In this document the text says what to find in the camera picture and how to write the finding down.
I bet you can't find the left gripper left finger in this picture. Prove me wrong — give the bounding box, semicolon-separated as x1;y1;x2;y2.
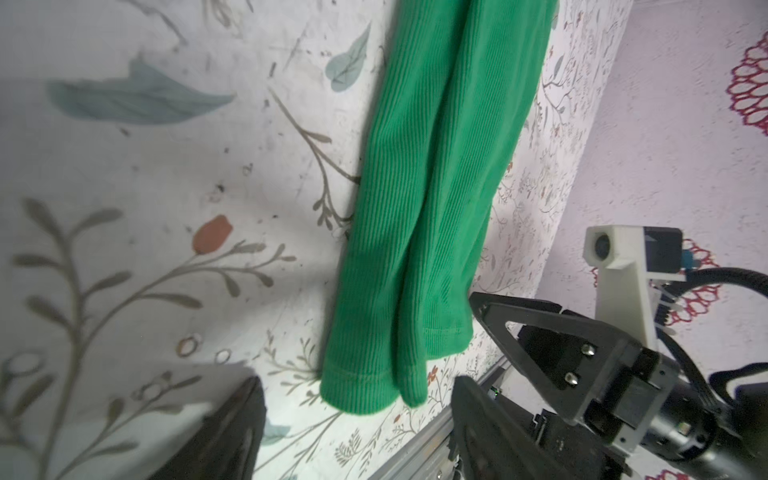
151;376;267;480

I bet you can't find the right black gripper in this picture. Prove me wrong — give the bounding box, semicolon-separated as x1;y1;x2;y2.
469;292;720;479

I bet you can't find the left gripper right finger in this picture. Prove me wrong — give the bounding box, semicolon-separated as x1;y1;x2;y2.
451;376;573;480

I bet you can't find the green tank top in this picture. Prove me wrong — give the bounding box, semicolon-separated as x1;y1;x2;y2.
320;1;557;415

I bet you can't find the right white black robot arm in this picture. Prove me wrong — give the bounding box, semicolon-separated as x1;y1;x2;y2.
451;292;767;479

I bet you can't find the aluminium front rail frame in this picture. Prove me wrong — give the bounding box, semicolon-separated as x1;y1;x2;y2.
368;356;511;480

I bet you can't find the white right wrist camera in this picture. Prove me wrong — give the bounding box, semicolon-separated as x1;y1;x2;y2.
583;225;685;350

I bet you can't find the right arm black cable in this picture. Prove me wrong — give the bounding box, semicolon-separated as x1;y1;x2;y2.
653;266;768;409

